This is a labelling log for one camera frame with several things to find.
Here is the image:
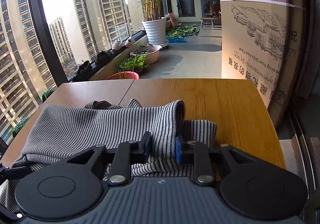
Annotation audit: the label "small wooden stool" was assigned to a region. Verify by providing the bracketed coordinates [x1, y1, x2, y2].
[200, 17, 221, 28]

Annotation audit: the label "pink basin with plants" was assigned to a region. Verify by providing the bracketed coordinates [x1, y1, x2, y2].
[130, 45, 162, 65]

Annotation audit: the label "green knitted slipper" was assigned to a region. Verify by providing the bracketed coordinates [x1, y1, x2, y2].
[12, 117, 30, 138]
[41, 89, 56, 103]

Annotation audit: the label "red basin with grass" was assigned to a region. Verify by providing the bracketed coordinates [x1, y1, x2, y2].
[106, 71, 139, 80]

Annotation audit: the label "green vegetables on floor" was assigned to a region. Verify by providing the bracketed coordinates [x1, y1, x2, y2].
[165, 25, 200, 39]

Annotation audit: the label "small pink baby shoe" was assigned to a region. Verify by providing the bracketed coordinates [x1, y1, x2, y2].
[112, 40, 123, 51]

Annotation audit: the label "large cardboard box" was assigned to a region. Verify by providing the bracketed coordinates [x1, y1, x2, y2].
[220, 0, 303, 106]

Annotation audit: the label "black shoe on sill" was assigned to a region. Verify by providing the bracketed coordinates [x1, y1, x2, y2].
[95, 50, 113, 66]
[72, 60, 92, 82]

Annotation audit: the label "green leafy vegetable plant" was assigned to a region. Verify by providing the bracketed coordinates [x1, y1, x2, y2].
[119, 55, 149, 73]

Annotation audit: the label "grey striped garment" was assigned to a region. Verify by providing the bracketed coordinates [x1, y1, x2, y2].
[0, 98, 218, 212]

